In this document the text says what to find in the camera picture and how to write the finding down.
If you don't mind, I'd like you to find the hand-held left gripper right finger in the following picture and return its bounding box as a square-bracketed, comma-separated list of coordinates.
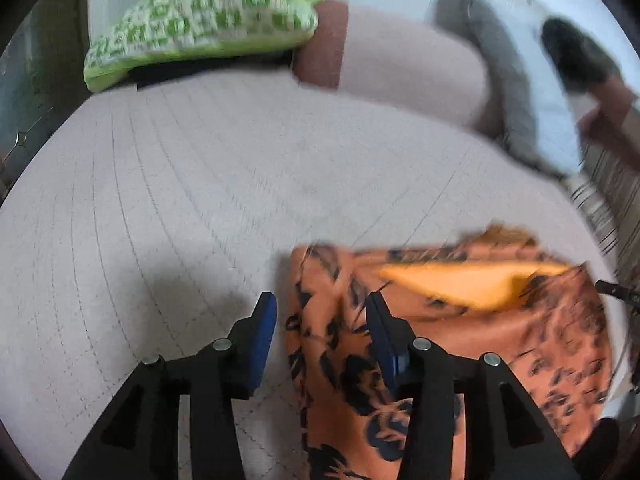
[365, 291, 583, 480]

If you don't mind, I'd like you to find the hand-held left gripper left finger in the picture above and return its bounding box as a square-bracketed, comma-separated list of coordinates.
[62, 292, 278, 480]

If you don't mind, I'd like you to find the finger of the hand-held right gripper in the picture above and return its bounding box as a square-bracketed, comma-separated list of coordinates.
[595, 280, 640, 307]

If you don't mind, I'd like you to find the orange floral shirt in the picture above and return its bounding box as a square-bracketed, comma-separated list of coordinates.
[284, 225, 618, 480]

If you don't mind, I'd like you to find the striped cloth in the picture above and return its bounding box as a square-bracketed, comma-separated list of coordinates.
[570, 147, 640, 281]

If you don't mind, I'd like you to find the pink sofa backrest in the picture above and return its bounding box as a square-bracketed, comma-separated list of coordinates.
[580, 80, 640, 171]

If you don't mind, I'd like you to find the light blue pillow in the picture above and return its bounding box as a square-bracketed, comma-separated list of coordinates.
[432, 0, 586, 181]

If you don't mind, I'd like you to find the dark furry jacket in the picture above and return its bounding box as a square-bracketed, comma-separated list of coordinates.
[541, 17, 626, 96]

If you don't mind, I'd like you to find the pink bolster cushion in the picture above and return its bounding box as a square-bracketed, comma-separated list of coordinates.
[292, 0, 493, 128]

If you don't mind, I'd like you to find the green white patterned pillow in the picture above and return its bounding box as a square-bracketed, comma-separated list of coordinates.
[82, 0, 321, 93]

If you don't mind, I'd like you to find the wooden glass door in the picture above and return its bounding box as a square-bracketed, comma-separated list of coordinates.
[0, 0, 91, 201]

